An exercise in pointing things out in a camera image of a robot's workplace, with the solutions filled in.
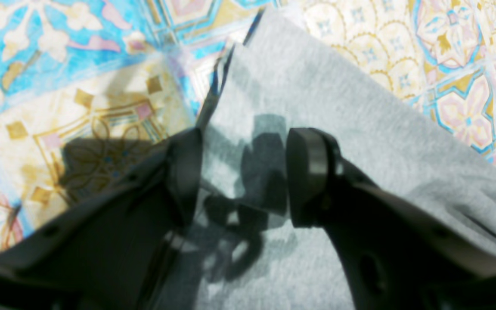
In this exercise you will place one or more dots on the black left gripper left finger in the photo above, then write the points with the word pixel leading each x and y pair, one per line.
pixel 104 254

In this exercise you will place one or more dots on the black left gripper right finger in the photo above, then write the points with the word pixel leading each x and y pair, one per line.
pixel 394 256

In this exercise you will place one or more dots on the grey T-shirt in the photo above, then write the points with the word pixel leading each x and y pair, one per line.
pixel 243 252

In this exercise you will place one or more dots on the patterned tablecloth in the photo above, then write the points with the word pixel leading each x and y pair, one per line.
pixel 81 81

